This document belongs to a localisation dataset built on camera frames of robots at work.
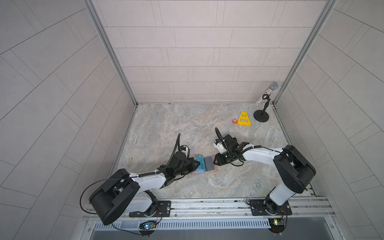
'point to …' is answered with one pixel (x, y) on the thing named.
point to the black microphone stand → (260, 115)
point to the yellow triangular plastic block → (243, 119)
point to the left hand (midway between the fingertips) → (203, 164)
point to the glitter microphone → (273, 86)
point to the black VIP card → (208, 163)
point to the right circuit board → (276, 224)
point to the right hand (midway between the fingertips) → (215, 162)
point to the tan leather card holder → (214, 170)
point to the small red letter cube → (235, 121)
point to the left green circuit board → (147, 225)
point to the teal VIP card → (201, 168)
